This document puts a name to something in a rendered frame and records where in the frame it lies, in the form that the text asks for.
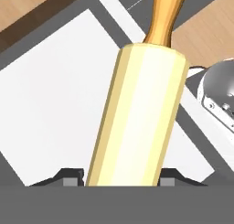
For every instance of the white drawer with grey rim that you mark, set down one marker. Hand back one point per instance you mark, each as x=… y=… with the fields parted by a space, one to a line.
x=55 y=96

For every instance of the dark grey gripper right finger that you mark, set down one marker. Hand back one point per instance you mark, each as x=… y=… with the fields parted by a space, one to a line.
x=170 y=175

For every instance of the silver round metal object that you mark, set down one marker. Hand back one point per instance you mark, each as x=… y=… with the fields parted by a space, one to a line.
x=219 y=87

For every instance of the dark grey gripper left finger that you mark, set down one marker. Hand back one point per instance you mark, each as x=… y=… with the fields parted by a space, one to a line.
x=70 y=175

